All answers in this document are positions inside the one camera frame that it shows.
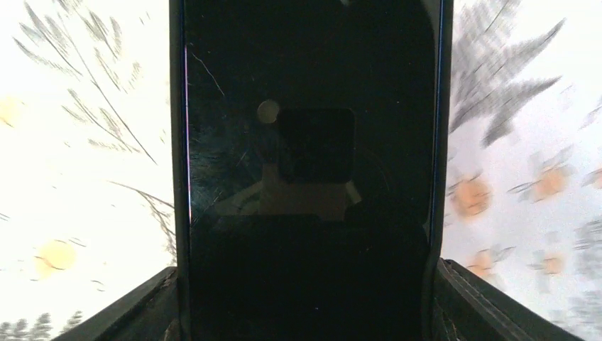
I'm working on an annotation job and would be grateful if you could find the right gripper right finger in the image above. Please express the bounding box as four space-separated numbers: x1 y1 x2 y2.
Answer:
430 259 580 341

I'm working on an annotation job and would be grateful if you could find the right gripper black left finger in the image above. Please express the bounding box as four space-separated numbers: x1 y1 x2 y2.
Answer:
55 266 179 341

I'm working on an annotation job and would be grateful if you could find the black phone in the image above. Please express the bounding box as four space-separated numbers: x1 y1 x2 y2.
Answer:
168 1 454 340

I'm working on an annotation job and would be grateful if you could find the floral patterned table mat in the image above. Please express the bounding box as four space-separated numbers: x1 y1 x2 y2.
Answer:
1 1 601 340

